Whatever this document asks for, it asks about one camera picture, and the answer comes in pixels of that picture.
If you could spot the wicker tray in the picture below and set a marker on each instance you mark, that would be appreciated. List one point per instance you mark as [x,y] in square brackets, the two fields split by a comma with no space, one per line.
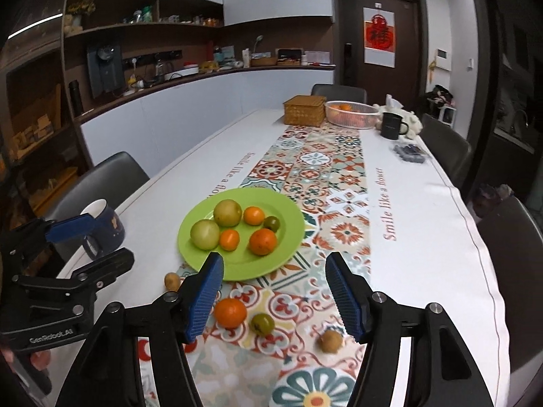
[264,61]

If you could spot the dark wooden wall shelf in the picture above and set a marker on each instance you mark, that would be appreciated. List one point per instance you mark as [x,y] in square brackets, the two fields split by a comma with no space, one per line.
[127,29]

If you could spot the black door lock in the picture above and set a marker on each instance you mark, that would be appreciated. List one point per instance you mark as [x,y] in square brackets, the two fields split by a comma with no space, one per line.
[348,62]

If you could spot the dark green mug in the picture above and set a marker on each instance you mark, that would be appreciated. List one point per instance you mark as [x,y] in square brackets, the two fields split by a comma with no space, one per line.
[391,126]

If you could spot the black water dispenser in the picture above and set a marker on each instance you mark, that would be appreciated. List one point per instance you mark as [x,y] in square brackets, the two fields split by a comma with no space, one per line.
[105,74]

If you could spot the medium orange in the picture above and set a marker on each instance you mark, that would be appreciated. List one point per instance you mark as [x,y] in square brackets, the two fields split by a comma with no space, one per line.
[229,239]

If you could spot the small white box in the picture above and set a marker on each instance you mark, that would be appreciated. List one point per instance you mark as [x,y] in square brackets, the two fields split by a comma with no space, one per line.
[448,115]

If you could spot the dark open shelving unit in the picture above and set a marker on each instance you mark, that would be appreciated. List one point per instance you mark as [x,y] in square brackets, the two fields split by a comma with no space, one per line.
[25,114]

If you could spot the person's left hand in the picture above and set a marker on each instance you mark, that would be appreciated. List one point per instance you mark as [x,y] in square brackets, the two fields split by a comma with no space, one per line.
[41,359]

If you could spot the wicker basket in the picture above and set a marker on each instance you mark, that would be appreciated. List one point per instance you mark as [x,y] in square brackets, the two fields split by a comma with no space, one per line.
[304,111]

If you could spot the clear plastic bowl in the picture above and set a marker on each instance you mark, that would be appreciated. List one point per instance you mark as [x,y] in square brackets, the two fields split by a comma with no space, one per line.
[372,115]

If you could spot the small green fruit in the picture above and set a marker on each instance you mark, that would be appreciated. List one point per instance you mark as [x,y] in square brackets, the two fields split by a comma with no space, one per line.
[261,324]
[272,223]

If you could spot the white bottle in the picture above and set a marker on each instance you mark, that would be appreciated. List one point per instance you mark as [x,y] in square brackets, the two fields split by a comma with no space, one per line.
[245,58]

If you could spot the small orange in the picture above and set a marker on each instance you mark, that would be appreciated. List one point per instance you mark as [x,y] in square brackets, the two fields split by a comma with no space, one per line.
[253,215]

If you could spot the heap of oranges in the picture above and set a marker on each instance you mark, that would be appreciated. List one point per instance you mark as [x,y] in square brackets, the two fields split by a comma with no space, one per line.
[339,107]

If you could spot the green pear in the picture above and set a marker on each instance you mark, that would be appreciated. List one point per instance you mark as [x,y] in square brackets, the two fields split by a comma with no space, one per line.
[205,234]

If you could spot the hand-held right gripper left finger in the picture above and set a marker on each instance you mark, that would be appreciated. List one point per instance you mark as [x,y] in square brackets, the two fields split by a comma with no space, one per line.
[205,292]

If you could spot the grey dining chair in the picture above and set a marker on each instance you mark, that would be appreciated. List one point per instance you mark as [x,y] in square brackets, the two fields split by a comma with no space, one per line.
[445,144]
[338,92]
[106,178]
[509,258]

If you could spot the white plush toy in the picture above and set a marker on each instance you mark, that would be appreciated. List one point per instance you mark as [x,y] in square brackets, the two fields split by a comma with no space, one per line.
[413,125]

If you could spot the brown countertop box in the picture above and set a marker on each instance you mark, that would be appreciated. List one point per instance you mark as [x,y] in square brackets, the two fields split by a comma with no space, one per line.
[289,57]

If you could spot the brown kiwi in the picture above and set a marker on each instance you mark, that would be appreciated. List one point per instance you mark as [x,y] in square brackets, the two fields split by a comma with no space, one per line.
[172,280]
[331,341]

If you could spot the white sideboard counter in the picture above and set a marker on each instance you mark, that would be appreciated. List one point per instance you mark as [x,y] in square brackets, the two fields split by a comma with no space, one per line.
[212,101]

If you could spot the glass sliding door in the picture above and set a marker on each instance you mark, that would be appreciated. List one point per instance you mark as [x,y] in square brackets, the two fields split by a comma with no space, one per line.
[509,72]

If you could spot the dark bag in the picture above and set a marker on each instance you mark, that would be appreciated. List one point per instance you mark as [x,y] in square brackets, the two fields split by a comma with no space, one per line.
[437,97]

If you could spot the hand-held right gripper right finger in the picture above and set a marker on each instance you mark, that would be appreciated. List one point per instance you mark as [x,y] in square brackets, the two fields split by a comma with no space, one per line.
[343,296]

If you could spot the navy blue mug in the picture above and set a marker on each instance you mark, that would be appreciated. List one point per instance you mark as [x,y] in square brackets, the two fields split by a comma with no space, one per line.
[108,225]

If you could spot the dark brown door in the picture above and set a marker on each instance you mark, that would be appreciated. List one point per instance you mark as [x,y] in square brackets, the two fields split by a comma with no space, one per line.
[407,34]

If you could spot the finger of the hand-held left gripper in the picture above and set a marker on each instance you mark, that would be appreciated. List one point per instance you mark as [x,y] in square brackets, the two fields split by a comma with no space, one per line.
[70,227]
[102,268]

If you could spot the white intercom panel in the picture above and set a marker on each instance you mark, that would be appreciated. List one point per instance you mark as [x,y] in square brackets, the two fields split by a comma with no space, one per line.
[443,59]

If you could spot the white floral patterned tablecloth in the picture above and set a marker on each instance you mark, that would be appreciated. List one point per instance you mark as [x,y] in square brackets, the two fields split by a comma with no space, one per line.
[348,203]

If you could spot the white card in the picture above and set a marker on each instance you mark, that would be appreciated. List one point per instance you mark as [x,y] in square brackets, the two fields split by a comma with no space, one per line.
[317,57]

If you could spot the red and white door poster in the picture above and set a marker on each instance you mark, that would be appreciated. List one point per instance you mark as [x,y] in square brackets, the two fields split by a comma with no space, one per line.
[379,36]

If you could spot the large orange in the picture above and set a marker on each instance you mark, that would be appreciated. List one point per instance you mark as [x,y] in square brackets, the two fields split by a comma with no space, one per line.
[263,241]

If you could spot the green plate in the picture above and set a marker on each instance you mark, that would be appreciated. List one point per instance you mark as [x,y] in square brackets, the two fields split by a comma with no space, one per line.
[284,220]

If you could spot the black thermos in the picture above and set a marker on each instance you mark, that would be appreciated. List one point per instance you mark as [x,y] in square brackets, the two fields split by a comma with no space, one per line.
[75,98]

